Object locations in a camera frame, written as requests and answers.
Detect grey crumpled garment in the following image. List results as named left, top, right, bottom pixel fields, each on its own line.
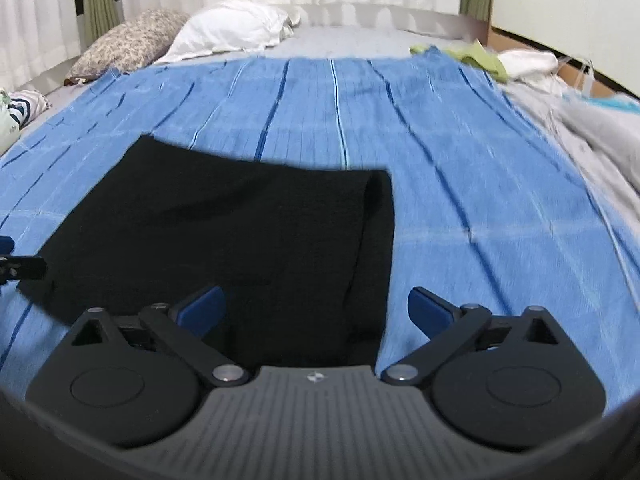
left=503, top=82, right=639, bottom=232

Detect white crumpled cloth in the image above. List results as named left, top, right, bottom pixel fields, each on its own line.
left=497, top=49, right=559, bottom=80

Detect white charging cable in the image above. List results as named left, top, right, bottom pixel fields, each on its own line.
left=554, top=54, right=599, bottom=99

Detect blue striped towel blanket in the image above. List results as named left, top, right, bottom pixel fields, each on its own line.
left=1, top=49, right=639, bottom=406

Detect white pillow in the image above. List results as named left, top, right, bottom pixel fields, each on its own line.
left=155, top=0, right=302, bottom=65

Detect black pants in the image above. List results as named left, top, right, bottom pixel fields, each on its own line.
left=20, top=136, right=395, bottom=370

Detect light green patterned pillow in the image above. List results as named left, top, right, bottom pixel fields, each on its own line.
left=0, top=89, right=20, bottom=155

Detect striped navy white cloth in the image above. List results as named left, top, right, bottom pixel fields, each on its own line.
left=8, top=90, right=51, bottom=128

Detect floral patterned pillow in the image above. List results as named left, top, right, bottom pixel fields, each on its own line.
left=63, top=9, right=190, bottom=86

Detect green cloth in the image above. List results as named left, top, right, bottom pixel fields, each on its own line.
left=409, top=41, right=509, bottom=84

